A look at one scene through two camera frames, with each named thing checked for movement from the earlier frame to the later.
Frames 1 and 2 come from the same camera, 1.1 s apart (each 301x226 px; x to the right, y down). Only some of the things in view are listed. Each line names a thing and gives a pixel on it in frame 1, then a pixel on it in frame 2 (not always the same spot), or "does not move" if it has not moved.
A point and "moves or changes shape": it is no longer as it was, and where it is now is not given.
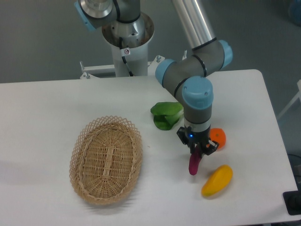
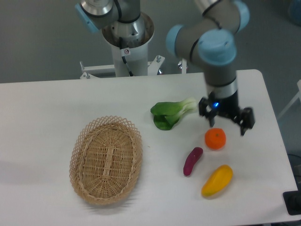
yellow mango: (218, 180) does not move
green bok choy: (167, 114) does not move
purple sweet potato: (194, 160) moves or changes shape
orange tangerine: (218, 134) does not move
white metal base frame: (90, 72) does not move
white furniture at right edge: (298, 95) does not move
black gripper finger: (208, 149) -> (243, 128)
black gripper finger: (192, 147) -> (212, 122)
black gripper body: (192, 138) -> (211, 106)
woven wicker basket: (105, 160) does not move
